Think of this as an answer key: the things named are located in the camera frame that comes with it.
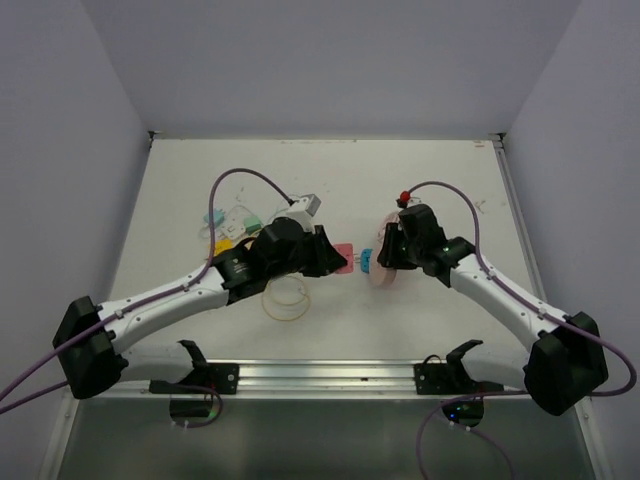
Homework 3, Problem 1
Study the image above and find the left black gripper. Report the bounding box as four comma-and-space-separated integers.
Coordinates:
268, 224, 346, 279

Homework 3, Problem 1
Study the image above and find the pink socket cube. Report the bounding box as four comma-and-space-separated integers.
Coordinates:
333, 243, 356, 274

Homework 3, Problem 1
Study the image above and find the blue socket cube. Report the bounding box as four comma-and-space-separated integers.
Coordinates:
359, 248, 375, 274

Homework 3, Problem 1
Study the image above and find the green plug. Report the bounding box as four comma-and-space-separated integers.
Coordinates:
243, 215, 263, 236

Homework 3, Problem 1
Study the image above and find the yellow socket cube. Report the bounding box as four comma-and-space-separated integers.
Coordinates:
210, 238, 234, 256

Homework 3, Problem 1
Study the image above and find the teal charger plug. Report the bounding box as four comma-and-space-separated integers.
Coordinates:
203, 208, 225, 226

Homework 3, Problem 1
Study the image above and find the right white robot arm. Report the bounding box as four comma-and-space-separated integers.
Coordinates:
376, 204, 608, 416

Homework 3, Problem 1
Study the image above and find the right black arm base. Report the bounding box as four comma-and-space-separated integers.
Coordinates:
413, 339, 504, 395

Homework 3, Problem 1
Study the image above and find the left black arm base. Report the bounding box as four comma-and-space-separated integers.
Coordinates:
149, 340, 240, 395

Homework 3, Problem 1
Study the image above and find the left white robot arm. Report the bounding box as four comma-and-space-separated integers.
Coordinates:
53, 218, 348, 400

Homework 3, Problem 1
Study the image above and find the white adapter plug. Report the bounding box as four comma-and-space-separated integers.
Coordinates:
220, 218, 246, 242

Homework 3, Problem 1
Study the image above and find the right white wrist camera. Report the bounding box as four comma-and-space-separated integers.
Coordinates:
396, 191, 422, 209

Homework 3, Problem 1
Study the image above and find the yellow cable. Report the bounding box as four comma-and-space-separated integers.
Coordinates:
262, 277, 312, 322

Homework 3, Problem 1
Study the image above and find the aluminium front rail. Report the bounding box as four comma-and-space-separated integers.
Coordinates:
68, 352, 525, 399

